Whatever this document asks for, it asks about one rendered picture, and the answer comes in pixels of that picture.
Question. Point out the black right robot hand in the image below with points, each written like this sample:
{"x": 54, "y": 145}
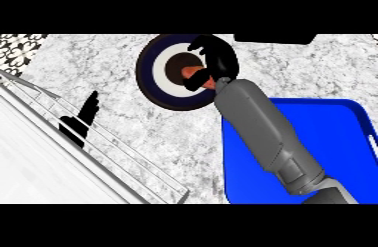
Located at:
{"x": 221, "y": 59}

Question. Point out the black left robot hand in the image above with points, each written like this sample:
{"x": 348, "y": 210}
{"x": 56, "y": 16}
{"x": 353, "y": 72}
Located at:
{"x": 81, "y": 119}

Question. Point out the orange sweet potato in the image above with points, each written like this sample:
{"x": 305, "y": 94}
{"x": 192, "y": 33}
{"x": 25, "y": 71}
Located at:
{"x": 193, "y": 72}

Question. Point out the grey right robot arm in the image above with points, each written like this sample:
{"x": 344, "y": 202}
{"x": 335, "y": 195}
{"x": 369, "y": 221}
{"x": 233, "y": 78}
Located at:
{"x": 265, "y": 134}

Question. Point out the navy and white plate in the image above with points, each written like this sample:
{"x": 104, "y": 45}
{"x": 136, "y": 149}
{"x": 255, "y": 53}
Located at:
{"x": 159, "y": 74}

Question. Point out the blue tray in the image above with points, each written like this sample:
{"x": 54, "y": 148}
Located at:
{"x": 339, "y": 141}

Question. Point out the white open appliance door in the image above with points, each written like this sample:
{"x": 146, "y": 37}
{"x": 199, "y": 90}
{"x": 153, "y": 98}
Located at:
{"x": 59, "y": 157}

